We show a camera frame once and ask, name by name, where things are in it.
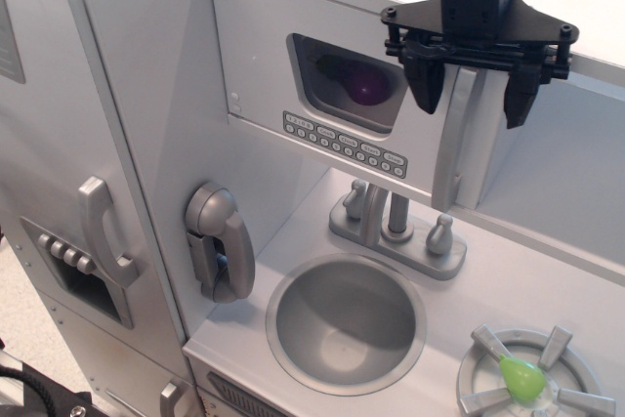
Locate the grey toy wall phone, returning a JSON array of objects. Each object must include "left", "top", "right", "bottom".
[{"left": 185, "top": 182, "right": 255, "bottom": 304}]

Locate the grey toy stove burner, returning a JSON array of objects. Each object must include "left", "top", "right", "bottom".
[{"left": 456, "top": 324, "right": 616, "bottom": 416}]

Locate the white toy microwave door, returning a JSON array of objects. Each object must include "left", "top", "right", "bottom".
[{"left": 208, "top": 0, "right": 519, "bottom": 208}]

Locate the grey toy faucet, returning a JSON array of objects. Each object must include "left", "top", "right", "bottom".
[{"left": 329, "top": 179, "right": 468, "bottom": 280}]

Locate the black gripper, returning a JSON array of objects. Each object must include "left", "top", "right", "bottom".
[{"left": 381, "top": 0, "right": 579, "bottom": 129}]

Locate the grey oven control panel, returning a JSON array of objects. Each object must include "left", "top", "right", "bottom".
[{"left": 207, "top": 372, "right": 286, "bottom": 417}]

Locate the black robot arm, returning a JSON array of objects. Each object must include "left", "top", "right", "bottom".
[{"left": 381, "top": 0, "right": 579, "bottom": 129}]

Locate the grey lower door handle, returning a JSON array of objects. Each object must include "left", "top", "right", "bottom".
[{"left": 159, "top": 381, "right": 192, "bottom": 417}]

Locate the grey toy ice dispenser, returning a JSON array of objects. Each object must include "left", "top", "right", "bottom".
[{"left": 20, "top": 217, "right": 134, "bottom": 329}]

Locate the green toy pear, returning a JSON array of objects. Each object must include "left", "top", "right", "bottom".
[{"left": 499, "top": 354, "right": 546, "bottom": 401}]

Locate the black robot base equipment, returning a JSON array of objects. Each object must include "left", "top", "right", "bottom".
[{"left": 1, "top": 342, "right": 103, "bottom": 416}]

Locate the purple toy eggplant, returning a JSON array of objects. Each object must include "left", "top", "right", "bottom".
[{"left": 315, "top": 55, "right": 393, "bottom": 106}]

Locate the white toy kitchen cabinet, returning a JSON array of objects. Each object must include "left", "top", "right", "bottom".
[{"left": 1, "top": 0, "right": 624, "bottom": 416}]

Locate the grey fridge door handle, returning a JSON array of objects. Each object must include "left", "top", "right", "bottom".
[{"left": 78, "top": 176, "right": 139, "bottom": 288}]

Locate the round grey toy sink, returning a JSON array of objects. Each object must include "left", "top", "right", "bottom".
[{"left": 266, "top": 254, "right": 427, "bottom": 396}]

